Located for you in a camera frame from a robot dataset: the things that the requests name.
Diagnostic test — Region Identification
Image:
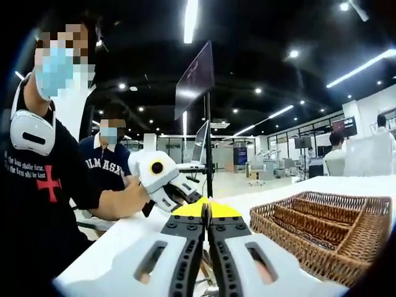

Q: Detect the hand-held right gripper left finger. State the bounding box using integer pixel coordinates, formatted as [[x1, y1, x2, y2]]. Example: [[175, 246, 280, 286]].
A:
[[101, 201, 209, 297]]

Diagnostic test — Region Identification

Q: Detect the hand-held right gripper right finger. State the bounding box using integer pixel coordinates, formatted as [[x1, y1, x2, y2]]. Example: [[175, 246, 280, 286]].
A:
[[207, 201, 313, 297]]

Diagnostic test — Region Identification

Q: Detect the brown wicker storage tray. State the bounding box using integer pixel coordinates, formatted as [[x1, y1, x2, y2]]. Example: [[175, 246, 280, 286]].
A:
[[249, 191, 394, 288]]

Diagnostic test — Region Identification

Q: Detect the person's left hand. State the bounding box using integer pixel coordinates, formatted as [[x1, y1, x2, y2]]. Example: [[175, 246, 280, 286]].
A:
[[124, 174, 152, 215]]

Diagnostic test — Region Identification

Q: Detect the silver laptop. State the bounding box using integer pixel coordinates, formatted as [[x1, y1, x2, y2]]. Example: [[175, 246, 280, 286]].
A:
[[178, 119, 210, 170]]

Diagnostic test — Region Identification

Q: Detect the dark blue standing sign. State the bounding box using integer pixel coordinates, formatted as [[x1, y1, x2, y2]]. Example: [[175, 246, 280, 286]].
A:
[[233, 147, 248, 173]]

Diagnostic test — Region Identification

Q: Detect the white background workstation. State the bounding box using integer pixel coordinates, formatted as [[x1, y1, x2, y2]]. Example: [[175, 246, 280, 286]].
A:
[[246, 148, 307, 186]]

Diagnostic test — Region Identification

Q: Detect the large black monitor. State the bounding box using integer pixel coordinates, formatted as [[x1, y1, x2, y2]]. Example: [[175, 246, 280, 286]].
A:
[[174, 40, 216, 121]]

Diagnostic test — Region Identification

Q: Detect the straight ceiling light strip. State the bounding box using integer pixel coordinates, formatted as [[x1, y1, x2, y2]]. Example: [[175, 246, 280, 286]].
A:
[[233, 105, 295, 137]]

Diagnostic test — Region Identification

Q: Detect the person's black printed t-shirt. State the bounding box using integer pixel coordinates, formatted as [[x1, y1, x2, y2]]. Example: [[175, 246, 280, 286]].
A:
[[4, 108, 103, 279]]

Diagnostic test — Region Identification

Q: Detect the white neck-worn device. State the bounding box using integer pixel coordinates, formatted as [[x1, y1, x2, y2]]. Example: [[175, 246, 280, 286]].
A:
[[10, 73, 57, 157]]

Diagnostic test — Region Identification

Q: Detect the small black monitor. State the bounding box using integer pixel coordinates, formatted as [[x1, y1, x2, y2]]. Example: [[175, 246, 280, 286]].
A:
[[293, 136, 312, 149]]

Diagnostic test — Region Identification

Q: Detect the white mesh office chair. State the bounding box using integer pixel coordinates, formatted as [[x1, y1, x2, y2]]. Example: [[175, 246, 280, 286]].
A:
[[343, 134, 396, 177]]

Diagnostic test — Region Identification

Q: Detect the ceiling spotlights group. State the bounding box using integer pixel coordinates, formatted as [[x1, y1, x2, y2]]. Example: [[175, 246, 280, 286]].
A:
[[117, 1, 384, 115]]

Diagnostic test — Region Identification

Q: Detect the wall display screen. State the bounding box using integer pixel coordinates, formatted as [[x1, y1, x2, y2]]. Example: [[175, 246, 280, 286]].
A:
[[332, 116, 357, 137]]

